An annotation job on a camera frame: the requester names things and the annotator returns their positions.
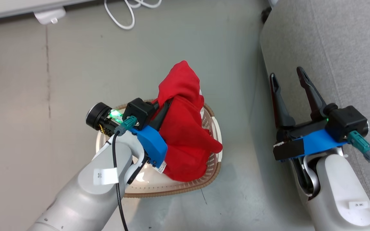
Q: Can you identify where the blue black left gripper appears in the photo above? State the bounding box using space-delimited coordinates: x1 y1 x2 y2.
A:
86 99 173 168

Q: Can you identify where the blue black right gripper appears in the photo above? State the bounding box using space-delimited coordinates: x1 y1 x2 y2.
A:
270 66 346 161

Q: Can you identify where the red clothing with white tag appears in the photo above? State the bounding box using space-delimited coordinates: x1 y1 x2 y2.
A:
151 60 223 182

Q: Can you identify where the cream laundry basket brown rim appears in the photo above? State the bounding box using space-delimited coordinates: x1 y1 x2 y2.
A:
96 99 223 198

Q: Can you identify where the grey fabric sofa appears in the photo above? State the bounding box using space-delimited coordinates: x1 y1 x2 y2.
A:
249 0 370 231

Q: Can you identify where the white power strip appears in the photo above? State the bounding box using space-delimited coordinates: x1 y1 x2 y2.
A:
33 7 66 25

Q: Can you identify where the large white partition panel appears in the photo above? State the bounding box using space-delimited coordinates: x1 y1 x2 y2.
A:
0 0 95 22

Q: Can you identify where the black cable teal plug left arm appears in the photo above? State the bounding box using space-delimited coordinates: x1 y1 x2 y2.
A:
112 115 139 231

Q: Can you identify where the black cable teal plug arm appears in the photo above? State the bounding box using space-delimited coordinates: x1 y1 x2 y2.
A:
347 130 370 229
112 115 139 231

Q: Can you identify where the black cable teal plug right arm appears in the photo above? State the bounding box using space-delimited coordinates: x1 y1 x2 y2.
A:
347 130 370 229

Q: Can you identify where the white looped floor cable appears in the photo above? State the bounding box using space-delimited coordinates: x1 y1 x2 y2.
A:
104 0 162 30

